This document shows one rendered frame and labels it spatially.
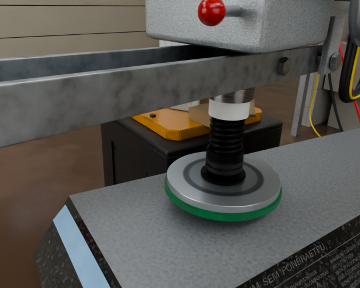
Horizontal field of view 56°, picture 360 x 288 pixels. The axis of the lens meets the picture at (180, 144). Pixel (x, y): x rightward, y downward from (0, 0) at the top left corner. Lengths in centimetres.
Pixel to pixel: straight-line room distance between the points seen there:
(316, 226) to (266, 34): 36
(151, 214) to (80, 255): 14
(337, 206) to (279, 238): 17
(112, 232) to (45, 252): 15
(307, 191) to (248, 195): 19
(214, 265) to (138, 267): 11
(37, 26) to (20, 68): 626
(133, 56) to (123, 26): 690
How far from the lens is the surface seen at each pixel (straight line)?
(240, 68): 49
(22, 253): 199
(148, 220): 62
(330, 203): 74
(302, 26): 52
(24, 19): 661
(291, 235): 62
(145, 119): 135
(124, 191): 70
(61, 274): 63
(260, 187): 63
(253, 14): 44
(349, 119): 381
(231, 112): 57
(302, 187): 77
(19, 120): 30
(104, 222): 62
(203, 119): 128
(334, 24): 69
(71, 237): 64
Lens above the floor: 123
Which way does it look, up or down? 24 degrees down
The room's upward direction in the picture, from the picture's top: 2 degrees clockwise
